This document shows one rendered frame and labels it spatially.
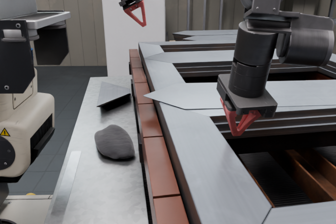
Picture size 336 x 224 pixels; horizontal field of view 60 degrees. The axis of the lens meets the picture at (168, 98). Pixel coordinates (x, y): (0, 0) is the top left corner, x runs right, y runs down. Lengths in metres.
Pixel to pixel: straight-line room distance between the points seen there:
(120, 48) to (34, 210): 2.46
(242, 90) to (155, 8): 2.97
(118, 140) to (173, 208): 0.44
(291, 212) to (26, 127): 0.62
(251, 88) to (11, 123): 0.57
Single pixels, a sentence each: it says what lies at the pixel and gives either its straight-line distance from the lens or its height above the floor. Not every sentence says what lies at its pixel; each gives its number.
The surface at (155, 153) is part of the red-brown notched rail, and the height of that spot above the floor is 0.83.
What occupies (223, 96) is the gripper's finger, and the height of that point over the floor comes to 0.94.
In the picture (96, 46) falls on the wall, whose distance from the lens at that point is 4.48.
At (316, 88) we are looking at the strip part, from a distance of 0.84.
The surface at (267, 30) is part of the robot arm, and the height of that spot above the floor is 1.05.
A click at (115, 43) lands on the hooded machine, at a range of 3.48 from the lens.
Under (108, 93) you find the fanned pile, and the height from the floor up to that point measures 0.72.
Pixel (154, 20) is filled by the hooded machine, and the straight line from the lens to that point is 3.40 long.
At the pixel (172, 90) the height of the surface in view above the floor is 0.86.
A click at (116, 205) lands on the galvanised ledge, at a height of 0.68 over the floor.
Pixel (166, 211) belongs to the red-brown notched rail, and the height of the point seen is 0.83.
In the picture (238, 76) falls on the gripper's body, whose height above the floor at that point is 0.98.
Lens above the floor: 1.11
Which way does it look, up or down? 21 degrees down
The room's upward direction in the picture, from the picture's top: straight up
